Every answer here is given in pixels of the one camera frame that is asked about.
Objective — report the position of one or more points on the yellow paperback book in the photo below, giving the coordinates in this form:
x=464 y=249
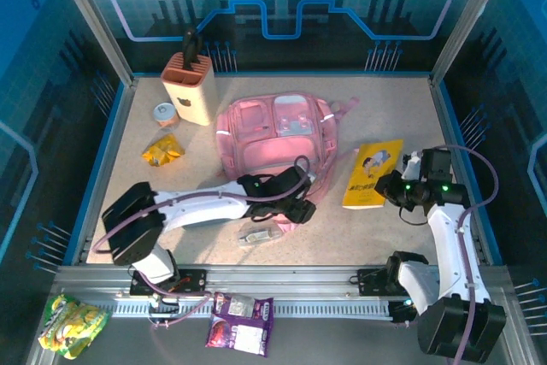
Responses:
x=367 y=155

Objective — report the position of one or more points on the clear plastic pencil box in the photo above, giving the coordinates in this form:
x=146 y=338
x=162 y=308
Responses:
x=260 y=237

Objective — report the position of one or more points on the pink student backpack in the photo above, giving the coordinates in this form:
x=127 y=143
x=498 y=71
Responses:
x=265 y=143

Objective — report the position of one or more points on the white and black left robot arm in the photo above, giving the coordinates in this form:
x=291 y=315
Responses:
x=201 y=211

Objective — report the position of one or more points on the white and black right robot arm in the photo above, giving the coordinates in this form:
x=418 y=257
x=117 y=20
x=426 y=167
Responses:
x=448 y=245

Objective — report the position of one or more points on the purple snack bag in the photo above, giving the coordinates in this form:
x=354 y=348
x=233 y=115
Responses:
x=239 y=331

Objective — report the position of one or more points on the green yellow snack bag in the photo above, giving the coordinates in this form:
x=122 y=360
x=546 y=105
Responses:
x=72 y=326

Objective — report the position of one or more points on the yellow snack packet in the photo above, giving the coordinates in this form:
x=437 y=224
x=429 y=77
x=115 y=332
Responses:
x=162 y=151

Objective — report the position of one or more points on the beige knife block orange top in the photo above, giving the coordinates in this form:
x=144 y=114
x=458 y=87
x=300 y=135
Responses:
x=192 y=100

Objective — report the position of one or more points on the small round tin can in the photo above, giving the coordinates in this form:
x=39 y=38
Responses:
x=164 y=113

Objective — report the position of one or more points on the aluminium mounting rail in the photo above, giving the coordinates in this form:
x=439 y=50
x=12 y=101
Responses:
x=278 y=279

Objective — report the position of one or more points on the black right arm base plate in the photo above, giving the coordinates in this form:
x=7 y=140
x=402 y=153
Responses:
x=369 y=281

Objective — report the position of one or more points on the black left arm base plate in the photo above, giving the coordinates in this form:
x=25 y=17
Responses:
x=192 y=281

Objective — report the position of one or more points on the aluminium frame post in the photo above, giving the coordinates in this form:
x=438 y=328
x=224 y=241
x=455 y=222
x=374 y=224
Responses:
x=94 y=23
x=468 y=23

